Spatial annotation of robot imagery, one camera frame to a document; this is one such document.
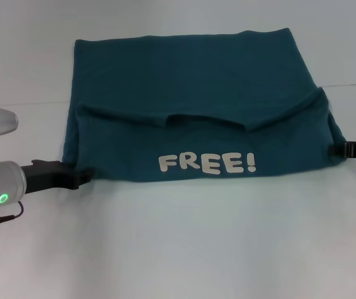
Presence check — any left arm connector cable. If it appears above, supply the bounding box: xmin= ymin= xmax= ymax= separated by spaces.
xmin=0 ymin=201 xmax=25 ymax=232

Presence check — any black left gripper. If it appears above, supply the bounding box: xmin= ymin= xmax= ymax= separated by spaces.
xmin=21 ymin=159 xmax=97 ymax=194

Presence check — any blue teal shirt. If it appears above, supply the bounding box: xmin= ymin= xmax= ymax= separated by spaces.
xmin=62 ymin=27 xmax=349 ymax=184

